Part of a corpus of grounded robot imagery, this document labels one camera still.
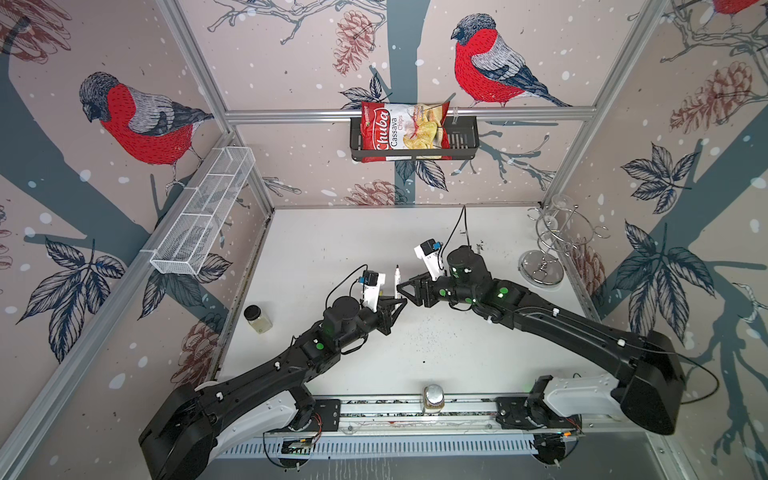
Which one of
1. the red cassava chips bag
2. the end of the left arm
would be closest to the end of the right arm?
the end of the left arm

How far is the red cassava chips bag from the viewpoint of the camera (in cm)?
87

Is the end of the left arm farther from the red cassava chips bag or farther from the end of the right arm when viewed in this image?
the red cassava chips bag
